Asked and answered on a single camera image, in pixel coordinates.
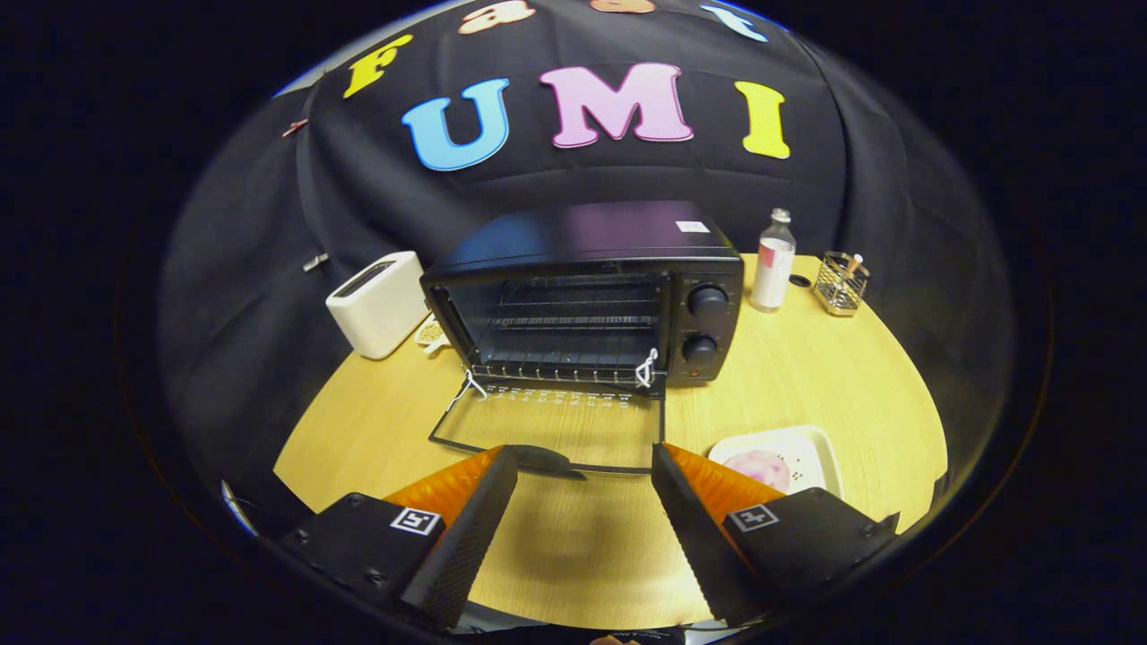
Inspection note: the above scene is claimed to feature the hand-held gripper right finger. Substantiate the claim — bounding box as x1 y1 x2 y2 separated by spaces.
651 442 900 628

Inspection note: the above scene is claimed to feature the black backdrop cloth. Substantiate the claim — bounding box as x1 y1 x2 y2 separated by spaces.
157 0 1013 538

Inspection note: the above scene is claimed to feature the clear plastic bottle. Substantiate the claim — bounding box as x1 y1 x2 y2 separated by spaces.
749 208 798 314

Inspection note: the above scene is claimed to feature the white bread toaster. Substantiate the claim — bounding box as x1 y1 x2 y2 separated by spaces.
325 251 431 361

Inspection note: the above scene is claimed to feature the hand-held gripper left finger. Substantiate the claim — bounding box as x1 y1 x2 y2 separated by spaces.
280 445 521 631

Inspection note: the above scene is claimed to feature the wire mesh basket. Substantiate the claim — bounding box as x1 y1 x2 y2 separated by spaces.
814 251 871 317

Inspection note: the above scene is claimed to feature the cream square plate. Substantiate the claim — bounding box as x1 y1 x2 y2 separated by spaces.
708 425 845 499

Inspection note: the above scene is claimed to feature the pink ham slice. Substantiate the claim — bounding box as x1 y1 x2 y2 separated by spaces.
722 450 791 494

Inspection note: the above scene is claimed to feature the black toaster oven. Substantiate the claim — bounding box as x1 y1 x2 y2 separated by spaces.
419 200 746 481

